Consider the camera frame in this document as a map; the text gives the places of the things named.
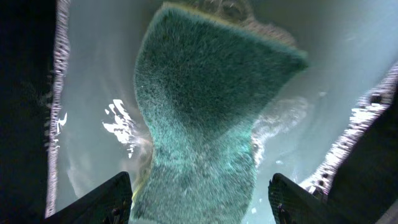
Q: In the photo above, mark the green and yellow sponge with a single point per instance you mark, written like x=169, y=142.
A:
x=200, y=83

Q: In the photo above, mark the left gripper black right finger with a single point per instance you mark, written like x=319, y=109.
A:
x=290, y=203

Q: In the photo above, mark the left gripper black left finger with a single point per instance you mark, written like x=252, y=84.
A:
x=110, y=203

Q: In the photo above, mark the rectangular black soapy water tray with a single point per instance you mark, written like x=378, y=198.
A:
x=351, y=44

